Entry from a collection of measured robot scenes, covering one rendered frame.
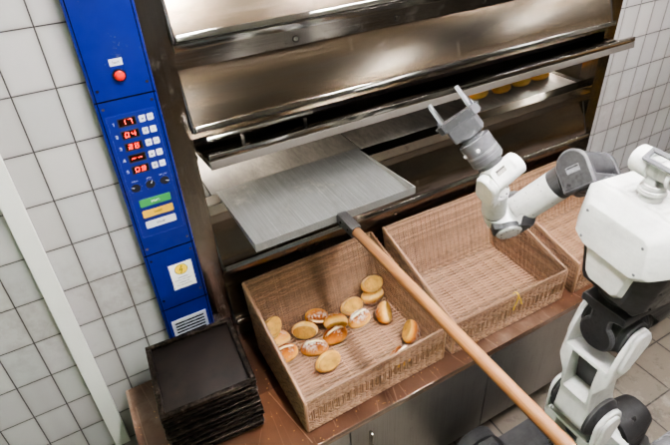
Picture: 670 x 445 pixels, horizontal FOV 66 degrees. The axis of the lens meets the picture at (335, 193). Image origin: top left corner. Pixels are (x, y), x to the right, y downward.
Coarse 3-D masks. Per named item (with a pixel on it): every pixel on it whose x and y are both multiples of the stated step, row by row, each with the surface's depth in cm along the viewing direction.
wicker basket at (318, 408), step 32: (352, 256) 202; (256, 288) 185; (288, 288) 191; (320, 288) 198; (352, 288) 205; (384, 288) 208; (256, 320) 179; (288, 320) 194; (416, 320) 192; (352, 352) 187; (384, 352) 186; (416, 352) 174; (288, 384) 165; (320, 384) 176; (352, 384) 163; (384, 384) 172; (320, 416) 162
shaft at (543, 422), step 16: (368, 240) 142; (384, 256) 136; (400, 272) 131; (416, 288) 126; (432, 304) 121; (448, 320) 117; (464, 336) 113; (480, 352) 109; (496, 368) 106; (512, 384) 102; (512, 400) 101; (528, 400) 99; (528, 416) 98; (544, 416) 97; (544, 432) 95; (560, 432) 94
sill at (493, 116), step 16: (544, 96) 225; (560, 96) 226; (576, 96) 231; (496, 112) 213; (512, 112) 215; (528, 112) 220; (432, 128) 204; (384, 144) 195; (400, 144) 194; (416, 144) 197; (432, 144) 201; (208, 208) 165; (224, 208) 168
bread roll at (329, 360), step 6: (324, 354) 179; (330, 354) 179; (336, 354) 180; (318, 360) 178; (324, 360) 178; (330, 360) 178; (336, 360) 179; (318, 366) 177; (324, 366) 177; (330, 366) 178; (336, 366) 179; (324, 372) 178
